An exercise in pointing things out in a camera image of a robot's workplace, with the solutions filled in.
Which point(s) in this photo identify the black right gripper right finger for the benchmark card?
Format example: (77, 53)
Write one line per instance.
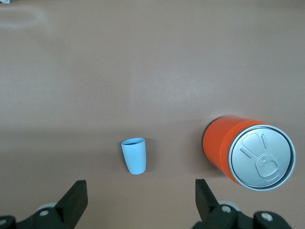
(205, 202)

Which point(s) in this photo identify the light blue plastic cup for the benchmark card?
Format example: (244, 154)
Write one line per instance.
(134, 157)

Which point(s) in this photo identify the orange can-shaped container, grey lid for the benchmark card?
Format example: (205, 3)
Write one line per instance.
(214, 145)

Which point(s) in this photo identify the brown table mat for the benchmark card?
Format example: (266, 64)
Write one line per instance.
(143, 71)

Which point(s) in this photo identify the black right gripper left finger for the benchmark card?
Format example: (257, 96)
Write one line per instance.
(71, 202)

